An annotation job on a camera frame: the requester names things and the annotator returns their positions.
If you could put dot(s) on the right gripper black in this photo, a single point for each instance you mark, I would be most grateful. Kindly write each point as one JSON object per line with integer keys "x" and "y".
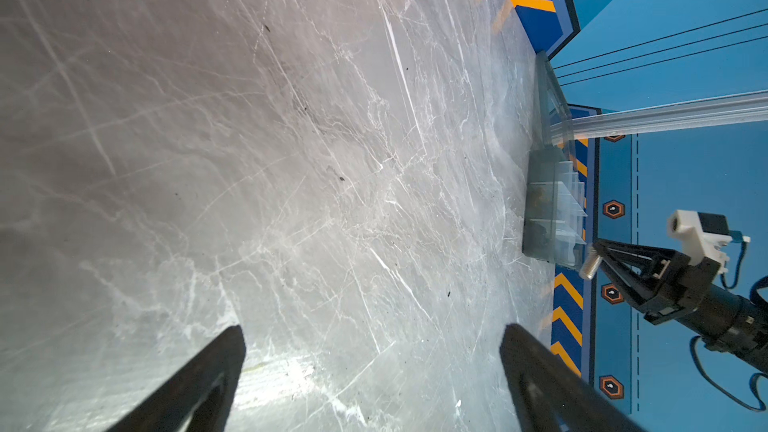
{"x": 661, "y": 283}

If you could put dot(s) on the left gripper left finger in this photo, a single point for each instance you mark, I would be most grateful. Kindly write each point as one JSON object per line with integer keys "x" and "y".
{"x": 199, "y": 396}

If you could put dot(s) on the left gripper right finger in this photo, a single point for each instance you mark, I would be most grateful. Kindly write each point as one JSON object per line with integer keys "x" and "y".
{"x": 547, "y": 395}

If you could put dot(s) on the silver hex bolt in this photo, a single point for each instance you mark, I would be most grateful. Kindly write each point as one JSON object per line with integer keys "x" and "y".
{"x": 591, "y": 265}

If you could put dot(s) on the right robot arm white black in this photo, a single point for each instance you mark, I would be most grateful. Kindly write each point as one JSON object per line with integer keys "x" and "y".
{"x": 732, "y": 324}

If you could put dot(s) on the grey plastic organizer box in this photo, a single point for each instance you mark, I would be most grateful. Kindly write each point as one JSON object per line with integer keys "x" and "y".
{"x": 554, "y": 218}

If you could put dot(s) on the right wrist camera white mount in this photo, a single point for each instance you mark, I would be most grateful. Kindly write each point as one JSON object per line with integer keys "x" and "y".
{"x": 704, "y": 236}

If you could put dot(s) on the right aluminium frame post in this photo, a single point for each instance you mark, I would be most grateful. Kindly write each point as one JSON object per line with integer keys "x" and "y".
{"x": 711, "y": 112}

